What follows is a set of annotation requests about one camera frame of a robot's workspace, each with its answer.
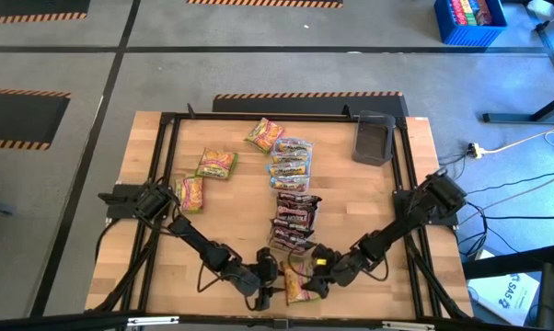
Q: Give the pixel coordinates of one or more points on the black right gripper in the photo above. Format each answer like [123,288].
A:
[330,265]

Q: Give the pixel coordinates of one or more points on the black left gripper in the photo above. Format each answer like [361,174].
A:
[265,266]

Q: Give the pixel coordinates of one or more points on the lime chili shrimp ramen packet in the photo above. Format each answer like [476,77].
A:
[216,163]
[297,287]
[264,134]
[188,194]

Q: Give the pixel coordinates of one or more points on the clear plastic container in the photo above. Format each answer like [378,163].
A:
[318,230]

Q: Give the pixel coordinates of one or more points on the white noodle packet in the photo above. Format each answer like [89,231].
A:
[296,213]

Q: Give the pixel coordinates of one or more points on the silver-blue snack packets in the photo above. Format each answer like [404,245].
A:
[304,157]

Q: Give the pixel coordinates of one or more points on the grey plastic bin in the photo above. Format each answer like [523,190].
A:
[373,140]

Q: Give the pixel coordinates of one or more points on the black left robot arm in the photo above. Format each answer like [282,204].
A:
[199,239]

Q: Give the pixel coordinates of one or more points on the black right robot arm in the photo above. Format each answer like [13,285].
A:
[396,225]

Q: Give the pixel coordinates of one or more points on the black hazard-striped floor mat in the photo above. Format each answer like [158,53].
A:
[304,105]
[19,117]
[28,5]
[263,3]

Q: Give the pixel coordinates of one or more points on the white printed cardboard box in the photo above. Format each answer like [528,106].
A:
[502,294]

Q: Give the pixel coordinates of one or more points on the black desk foot bar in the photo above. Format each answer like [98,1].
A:
[511,263]

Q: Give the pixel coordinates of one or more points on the white power strip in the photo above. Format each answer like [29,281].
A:
[476,149]

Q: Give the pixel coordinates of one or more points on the black rig crossbeam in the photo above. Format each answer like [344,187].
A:
[51,323]

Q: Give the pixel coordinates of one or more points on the blue plastic crate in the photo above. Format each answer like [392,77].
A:
[470,34]

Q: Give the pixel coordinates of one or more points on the pink red box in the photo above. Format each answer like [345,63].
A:
[458,11]

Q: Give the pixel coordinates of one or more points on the yellow green box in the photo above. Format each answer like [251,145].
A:
[469,11]

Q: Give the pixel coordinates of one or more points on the white floor object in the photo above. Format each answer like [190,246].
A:
[541,7]

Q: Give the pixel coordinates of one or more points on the silver metal bracket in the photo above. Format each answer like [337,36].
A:
[408,326]
[153,320]

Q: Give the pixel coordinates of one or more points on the black aluminium table frame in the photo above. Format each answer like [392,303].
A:
[304,118]

